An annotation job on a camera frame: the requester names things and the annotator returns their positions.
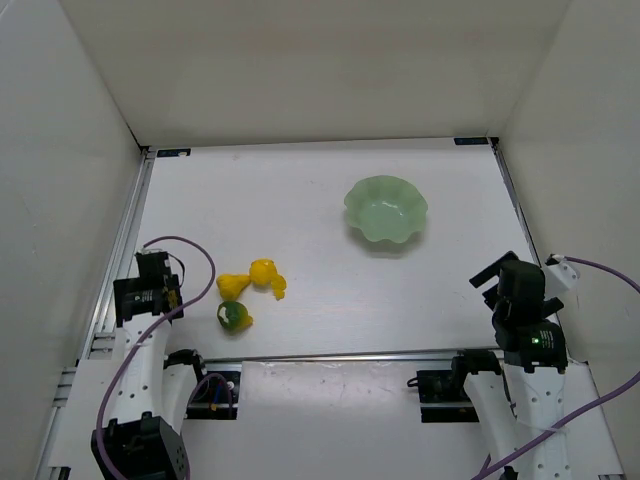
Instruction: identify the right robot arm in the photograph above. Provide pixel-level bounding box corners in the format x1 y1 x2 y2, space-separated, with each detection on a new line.
452 252 572 479

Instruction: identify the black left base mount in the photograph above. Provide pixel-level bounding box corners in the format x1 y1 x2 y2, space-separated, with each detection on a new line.
186 370 241 421

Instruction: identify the green fake fruit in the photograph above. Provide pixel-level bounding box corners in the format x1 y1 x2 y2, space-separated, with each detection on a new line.
216 301 254 335

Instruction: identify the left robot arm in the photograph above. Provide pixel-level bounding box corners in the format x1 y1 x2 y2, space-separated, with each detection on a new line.
91 250 206 479

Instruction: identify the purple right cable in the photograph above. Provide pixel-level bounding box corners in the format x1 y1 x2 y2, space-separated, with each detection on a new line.
469 256 640 480

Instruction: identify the green wavy fruit bowl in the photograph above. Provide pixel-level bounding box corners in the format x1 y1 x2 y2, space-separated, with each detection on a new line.
344 175 428 244

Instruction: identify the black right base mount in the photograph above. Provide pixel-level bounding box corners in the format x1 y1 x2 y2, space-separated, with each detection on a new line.
406 370 479 424

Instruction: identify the aluminium rail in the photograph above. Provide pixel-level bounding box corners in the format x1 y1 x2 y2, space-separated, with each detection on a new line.
488 137 544 265
205 349 457 363
76 147 155 362

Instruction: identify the front aluminium rail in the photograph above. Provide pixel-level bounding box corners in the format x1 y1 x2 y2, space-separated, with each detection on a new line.
205 349 457 363

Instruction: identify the yellow fake pear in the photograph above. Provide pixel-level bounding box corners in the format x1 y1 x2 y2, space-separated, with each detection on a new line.
216 274 251 301

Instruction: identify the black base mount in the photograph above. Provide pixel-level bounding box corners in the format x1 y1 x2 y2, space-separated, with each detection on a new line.
406 370 479 424
186 370 241 421

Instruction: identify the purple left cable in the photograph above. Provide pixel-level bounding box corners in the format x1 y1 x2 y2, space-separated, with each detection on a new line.
95 237 230 480

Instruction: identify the left aluminium rail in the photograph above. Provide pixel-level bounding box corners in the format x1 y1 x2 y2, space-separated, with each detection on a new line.
76 147 155 362

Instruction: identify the yellow fake fruit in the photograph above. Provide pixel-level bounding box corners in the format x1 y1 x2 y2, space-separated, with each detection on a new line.
249 258 287 300

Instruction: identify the right aluminium rail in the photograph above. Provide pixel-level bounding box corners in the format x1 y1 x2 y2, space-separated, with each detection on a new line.
488 137 544 265

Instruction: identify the purple cable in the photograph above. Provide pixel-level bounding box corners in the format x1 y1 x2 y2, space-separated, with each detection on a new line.
95 237 230 480
469 256 640 480

